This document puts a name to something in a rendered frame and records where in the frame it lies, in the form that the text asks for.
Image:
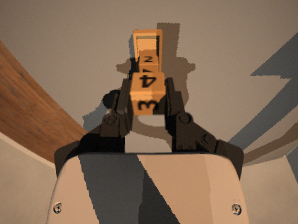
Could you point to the orange digit cube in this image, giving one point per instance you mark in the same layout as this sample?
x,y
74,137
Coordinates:
x,y
148,63
148,93

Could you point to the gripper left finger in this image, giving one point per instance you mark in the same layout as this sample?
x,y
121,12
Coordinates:
x,y
109,136

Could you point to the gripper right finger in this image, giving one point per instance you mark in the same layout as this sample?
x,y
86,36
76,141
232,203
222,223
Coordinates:
x,y
187,135

